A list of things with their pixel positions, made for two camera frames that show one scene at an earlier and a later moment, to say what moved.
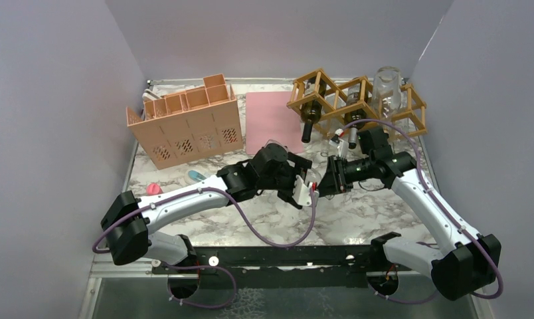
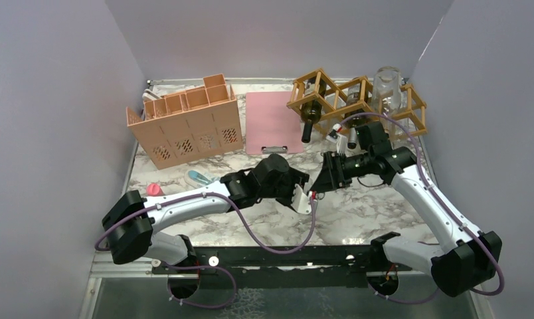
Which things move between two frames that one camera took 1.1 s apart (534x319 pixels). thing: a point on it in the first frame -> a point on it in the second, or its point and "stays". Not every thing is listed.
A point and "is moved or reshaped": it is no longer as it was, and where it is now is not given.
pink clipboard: x=268 y=118 stays
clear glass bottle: x=313 y=175 is moved or reshaped
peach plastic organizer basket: x=189 y=125 stays
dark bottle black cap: x=310 y=113 stays
